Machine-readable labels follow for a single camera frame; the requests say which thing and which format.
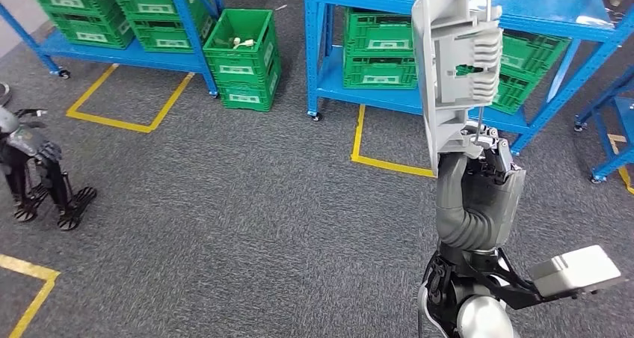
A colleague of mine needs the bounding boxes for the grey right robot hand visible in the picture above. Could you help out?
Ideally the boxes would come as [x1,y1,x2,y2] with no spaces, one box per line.
[435,123,527,239]

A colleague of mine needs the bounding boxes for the grey plastic wheel hubcap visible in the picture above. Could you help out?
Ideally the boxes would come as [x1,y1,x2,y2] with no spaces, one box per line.
[410,0,504,176]

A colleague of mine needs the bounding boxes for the blue metal shelf rack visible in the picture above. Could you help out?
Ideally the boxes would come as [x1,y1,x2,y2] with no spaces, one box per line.
[574,65,634,185]
[303,0,634,157]
[0,0,224,98]

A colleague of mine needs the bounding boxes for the yellow floor tape square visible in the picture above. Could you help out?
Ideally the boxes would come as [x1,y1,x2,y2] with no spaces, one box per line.
[65,63,196,134]
[350,103,437,179]
[608,133,634,195]

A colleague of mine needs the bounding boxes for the green open plastic crate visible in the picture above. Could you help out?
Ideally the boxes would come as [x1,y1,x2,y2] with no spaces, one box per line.
[203,8,282,87]

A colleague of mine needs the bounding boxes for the dark robot legs with feet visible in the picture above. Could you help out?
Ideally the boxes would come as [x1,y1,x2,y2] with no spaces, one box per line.
[0,82,99,232]

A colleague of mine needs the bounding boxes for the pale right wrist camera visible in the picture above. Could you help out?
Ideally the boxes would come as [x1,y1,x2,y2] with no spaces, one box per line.
[529,245,624,300]

